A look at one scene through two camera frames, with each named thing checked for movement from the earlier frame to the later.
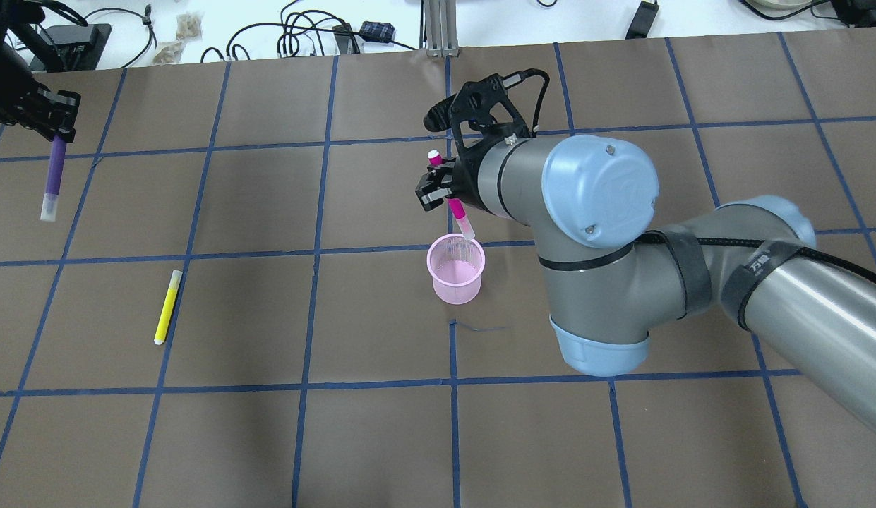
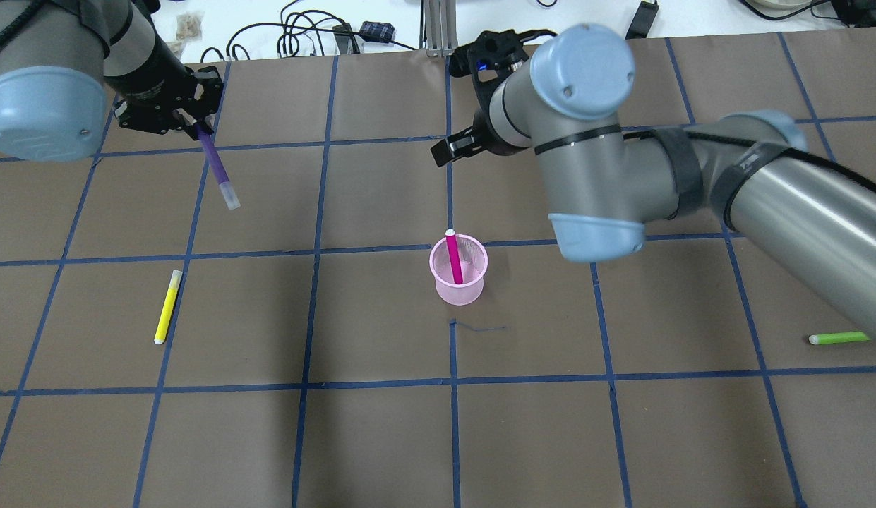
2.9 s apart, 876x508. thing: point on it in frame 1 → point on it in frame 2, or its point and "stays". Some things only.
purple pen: [49, 208] → [225, 188]
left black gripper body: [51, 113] → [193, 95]
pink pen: [455, 204] → [454, 255]
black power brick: [642, 20] stays
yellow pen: [167, 307] stays
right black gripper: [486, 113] → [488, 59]
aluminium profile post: [440, 18] stays
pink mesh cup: [456, 264] stays
